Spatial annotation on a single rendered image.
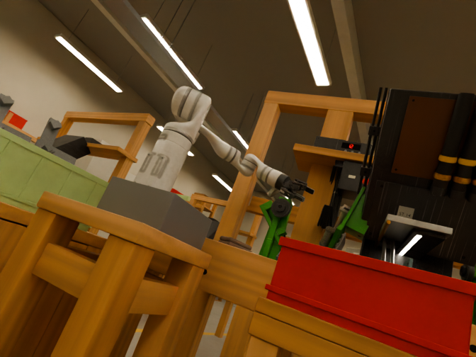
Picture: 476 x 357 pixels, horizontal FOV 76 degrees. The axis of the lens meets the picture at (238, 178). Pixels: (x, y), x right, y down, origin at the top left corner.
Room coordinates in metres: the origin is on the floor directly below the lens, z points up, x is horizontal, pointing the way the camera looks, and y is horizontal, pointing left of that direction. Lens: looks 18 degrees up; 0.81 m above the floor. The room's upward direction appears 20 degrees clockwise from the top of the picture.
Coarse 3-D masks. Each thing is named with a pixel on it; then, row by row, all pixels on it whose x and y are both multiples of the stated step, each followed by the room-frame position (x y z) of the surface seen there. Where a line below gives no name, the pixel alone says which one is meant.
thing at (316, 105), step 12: (276, 96) 1.60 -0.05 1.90; (288, 96) 1.57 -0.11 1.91; (300, 96) 1.54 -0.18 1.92; (312, 96) 1.51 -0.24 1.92; (324, 96) 1.48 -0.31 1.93; (288, 108) 1.60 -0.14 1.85; (300, 108) 1.56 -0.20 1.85; (312, 108) 1.51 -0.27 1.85; (324, 108) 1.47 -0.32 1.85; (336, 108) 1.45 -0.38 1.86; (348, 108) 1.42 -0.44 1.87; (360, 108) 1.40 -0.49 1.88; (372, 108) 1.37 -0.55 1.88; (384, 108) 1.35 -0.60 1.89; (360, 120) 1.46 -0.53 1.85; (372, 120) 1.42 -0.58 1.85
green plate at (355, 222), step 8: (360, 192) 1.01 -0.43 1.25; (360, 200) 1.02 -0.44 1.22; (352, 208) 1.02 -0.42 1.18; (360, 208) 1.02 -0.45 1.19; (352, 216) 1.03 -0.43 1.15; (360, 216) 1.02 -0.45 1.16; (344, 224) 1.02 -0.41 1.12; (352, 224) 1.02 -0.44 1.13; (360, 224) 1.01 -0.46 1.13; (352, 232) 1.07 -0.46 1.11; (360, 232) 1.01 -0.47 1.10
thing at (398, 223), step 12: (396, 216) 0.81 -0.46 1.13; (384, 228) 0.87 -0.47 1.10; (396, 228) 0.86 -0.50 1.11; (408, 228) 0.82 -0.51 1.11; (420, 228) 0.79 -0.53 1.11; (432, 228) 0.77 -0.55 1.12; (444, 228) 0.76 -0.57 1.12; (396, 240) 0.98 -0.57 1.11; (408, 240) 0.90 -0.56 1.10; (420, 240) 0.85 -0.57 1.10; (432, 240) 0.82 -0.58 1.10; (396, 252) 1.08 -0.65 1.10; (408, 252) 1.02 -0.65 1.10
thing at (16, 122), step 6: (6, 114) 5.44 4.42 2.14; (12, 114) 5.45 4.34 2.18; (6, 120) 5.44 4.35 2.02; (12, 120) 5.55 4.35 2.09; (18, 120) 5.62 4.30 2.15; (24, 120) 5.69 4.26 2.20; (12, 126) 5.51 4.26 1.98; (18, 126) 5.66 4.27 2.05; (24, 132) 5.69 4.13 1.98; (36, 138) 5.93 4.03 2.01
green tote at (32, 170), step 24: (0, 144) 0.79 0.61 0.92; (24, 144) 0.82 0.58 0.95; (0, 168) 0.81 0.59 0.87; (24, 168) 0.84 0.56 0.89; (48, 168) 0.88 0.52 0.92; (72, 168) 0.92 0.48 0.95; (0, 192) 0.83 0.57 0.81; (24, 192) 0.86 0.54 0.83; (72, 192) 0.95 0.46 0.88; (96, 192) 1.00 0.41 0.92
